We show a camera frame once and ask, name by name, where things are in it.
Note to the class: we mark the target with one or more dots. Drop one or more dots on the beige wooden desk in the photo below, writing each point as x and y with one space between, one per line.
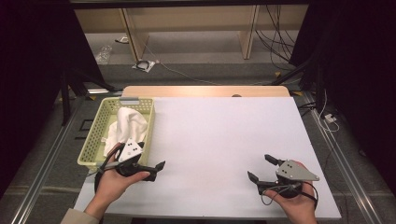
193 18

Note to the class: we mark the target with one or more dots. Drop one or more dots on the metal floor rail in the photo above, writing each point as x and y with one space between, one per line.
345 168
46 161

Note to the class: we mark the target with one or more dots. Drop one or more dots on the white table sheet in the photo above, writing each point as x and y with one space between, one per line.
218 140

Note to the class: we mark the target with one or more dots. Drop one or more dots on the clear plastic bag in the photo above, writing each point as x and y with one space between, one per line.
104 54

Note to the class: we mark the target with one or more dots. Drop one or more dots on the black metal stand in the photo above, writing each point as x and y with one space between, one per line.
65 96
292 73

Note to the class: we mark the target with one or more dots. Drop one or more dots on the person's right hand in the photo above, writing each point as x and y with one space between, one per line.
299 205

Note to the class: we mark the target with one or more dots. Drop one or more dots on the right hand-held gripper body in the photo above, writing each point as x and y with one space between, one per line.
294 172

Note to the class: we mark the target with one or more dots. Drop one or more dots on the small plastic packet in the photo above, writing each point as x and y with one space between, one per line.
122 39

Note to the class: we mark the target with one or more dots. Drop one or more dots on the black curtain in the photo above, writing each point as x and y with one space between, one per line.
358 62
31 77

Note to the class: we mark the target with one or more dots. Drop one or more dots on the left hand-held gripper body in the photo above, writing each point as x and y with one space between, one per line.
130 151

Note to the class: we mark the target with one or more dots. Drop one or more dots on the pale green plastic basket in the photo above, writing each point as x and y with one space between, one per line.
93 143

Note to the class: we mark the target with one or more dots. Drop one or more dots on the person's left hand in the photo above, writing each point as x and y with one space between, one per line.
110 186

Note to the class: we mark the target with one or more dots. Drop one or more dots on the white baby shirt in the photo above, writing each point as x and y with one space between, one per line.
130 124

